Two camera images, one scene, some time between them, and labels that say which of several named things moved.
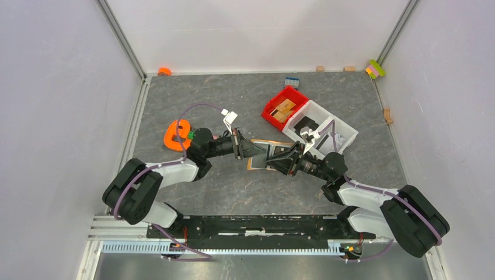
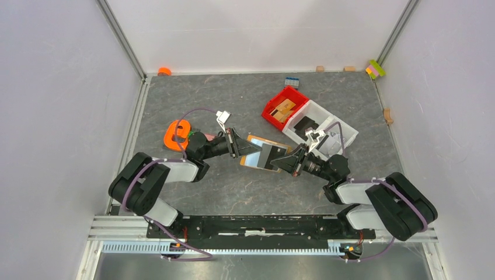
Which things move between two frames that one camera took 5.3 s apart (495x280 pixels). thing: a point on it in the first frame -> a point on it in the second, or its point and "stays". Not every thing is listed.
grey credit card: x=280 y=149 -> x=264 y=155
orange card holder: x=272 y=148 stays
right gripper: x=288 y=162 stays
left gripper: x=246 y=148 stays
